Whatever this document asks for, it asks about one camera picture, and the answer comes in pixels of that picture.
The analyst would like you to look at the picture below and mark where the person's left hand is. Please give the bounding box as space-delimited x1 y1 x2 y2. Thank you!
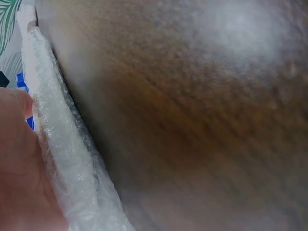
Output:
0 87 71 231

